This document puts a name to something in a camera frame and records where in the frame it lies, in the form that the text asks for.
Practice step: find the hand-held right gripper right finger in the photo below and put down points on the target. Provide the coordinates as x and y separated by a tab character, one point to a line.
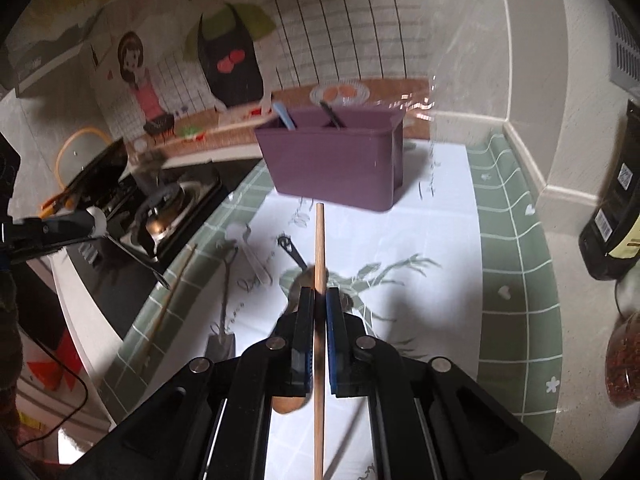
331	340

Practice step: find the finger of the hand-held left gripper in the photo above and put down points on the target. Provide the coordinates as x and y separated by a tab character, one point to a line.
50	227
45	250

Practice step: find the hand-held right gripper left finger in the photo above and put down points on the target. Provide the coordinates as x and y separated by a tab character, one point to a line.
309	340

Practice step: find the metal spoon with white ball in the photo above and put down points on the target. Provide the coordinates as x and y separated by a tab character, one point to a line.
97	220

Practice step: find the small shovel shaped spoon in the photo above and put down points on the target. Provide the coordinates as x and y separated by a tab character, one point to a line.
221	345

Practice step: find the wooden chopstick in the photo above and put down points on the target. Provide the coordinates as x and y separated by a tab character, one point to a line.
172	292
320	240

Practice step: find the purple utensil holder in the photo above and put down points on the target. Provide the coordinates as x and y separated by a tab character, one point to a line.
330	170

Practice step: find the glass lid with orange rim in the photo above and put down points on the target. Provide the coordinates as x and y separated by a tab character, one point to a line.
85	130

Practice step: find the white plastic spoon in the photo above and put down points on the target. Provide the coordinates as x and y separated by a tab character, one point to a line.
255	260

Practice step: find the red and white printed panel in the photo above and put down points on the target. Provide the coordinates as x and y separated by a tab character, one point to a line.
50	365

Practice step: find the black gas stove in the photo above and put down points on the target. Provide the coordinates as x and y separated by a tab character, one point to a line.
165	210

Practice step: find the range hood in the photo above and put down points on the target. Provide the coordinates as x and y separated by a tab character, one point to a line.
40	60

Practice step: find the green and white table mat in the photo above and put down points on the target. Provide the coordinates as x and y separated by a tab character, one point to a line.
425	240

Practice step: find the jar of red chili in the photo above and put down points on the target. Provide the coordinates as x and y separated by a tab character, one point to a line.
625	360

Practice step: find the dark sauce bottle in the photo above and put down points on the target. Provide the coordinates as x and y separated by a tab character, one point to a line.
615	220

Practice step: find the grey vented box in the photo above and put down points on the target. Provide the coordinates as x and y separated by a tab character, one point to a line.
627	50

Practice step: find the cartoon kitchen wall poster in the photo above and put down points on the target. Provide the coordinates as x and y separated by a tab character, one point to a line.
350	35

